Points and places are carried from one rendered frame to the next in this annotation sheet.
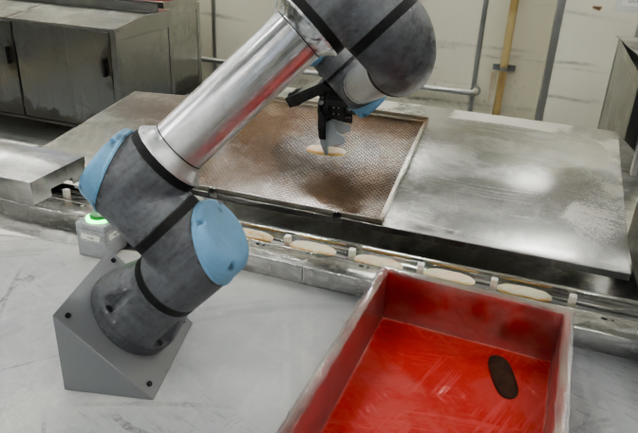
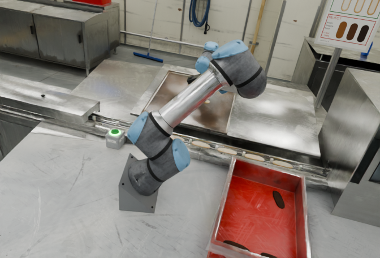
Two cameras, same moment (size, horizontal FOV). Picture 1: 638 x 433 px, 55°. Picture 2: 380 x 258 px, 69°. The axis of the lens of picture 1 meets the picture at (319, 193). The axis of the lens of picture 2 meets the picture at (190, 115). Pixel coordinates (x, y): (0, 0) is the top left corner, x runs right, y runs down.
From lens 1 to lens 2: 0.32 m
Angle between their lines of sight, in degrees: 9
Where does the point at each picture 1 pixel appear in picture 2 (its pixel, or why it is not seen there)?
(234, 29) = (134, 18)
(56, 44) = (55, 26)
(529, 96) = (263, 56)
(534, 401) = (290, 209)
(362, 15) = (243, 75)
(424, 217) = (242, 131)
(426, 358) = (250, 192)
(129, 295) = (145, 175)
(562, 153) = (292, 102)
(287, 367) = (200, 197)
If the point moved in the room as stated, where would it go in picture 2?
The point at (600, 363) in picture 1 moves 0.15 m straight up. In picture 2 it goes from (311, 192) to (322, 167)
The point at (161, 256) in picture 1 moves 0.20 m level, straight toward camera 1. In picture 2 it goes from (160, 162) to (177, 203)
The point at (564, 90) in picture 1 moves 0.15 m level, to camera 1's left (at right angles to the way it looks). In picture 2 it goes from (279, 55) to (270, 54)
